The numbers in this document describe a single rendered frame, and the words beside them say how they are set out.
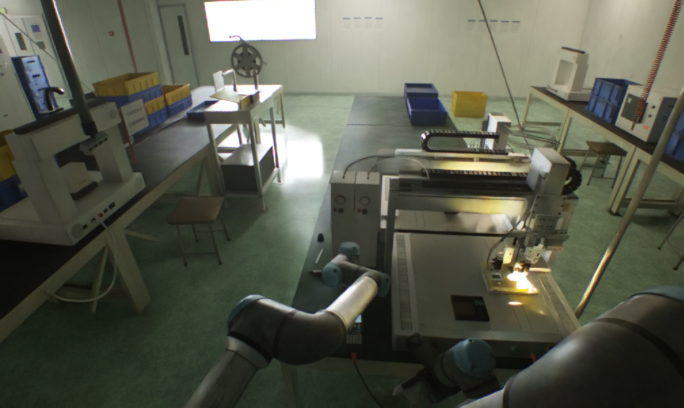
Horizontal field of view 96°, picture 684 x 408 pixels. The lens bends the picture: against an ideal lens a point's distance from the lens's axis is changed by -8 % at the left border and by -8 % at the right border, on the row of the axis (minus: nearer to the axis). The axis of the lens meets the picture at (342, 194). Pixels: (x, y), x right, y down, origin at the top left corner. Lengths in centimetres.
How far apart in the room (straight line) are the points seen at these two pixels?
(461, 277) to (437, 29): 718
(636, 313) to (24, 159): 232
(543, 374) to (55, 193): 225
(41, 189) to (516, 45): 844
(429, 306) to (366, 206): 50
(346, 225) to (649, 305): 129
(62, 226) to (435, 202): 200
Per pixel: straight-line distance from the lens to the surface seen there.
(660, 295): 50
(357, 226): 158
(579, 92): 588
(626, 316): 45
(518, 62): 888
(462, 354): 75
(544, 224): 150
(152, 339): 269
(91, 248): 242
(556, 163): 141
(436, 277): 156
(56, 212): 235
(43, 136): 222
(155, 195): 284
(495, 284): 155
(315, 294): 160
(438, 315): 141
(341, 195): 149
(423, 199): 145
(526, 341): 144
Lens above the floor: 189
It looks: 29 degrees down
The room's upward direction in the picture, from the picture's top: 1 degrees counter-clockwise
